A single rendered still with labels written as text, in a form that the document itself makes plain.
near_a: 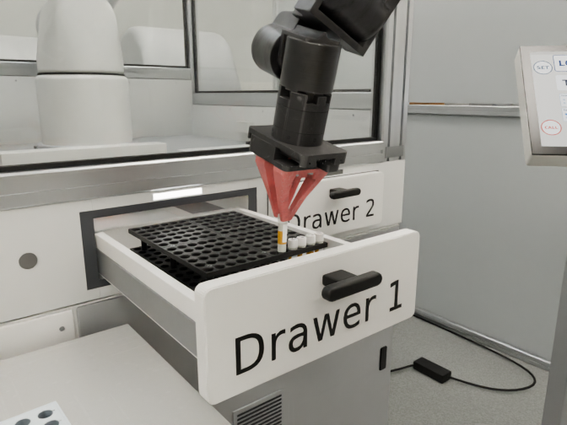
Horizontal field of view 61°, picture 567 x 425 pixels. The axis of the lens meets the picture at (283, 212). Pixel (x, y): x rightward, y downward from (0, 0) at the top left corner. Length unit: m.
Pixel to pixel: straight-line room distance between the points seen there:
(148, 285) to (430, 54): 1.97
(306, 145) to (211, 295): 0.20
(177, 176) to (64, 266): 0.20
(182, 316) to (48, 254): 0.27
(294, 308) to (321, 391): 0.65
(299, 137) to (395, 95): 0.57
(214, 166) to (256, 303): 0.38
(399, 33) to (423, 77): 1.32
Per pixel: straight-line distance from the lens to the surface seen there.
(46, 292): 0.72
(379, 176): 1.01
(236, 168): 0.80
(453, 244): 2.35
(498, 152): 2.18
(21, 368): 0.69
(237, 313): 0.43
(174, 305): 0.51
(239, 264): 0.54
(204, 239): 0.64
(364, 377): 1.20
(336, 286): 0.45
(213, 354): 0.43
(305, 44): 0.49
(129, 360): 0.66
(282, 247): 0.57
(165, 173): 0.74
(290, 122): 0.51
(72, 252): 0.71
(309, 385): 1.07
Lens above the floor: 1.08
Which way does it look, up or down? 14 degrees down
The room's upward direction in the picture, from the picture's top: straight up
